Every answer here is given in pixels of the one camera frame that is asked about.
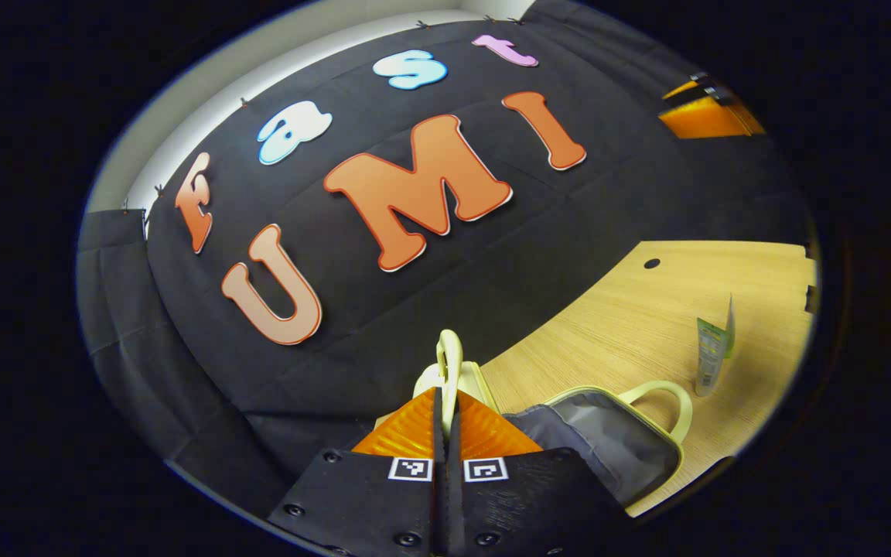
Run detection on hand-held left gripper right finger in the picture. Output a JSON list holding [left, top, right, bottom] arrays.
[[445, 389, 633, 557]]

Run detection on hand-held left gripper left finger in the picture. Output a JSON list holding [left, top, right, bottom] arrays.
[[268, 387, 447, 557]]

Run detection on white tube with green label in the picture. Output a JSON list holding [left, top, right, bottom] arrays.
[[695, 294, 737, 398]]

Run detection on row of black cloth clips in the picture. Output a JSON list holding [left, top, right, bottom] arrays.
[[121, 12, 527, 214]]

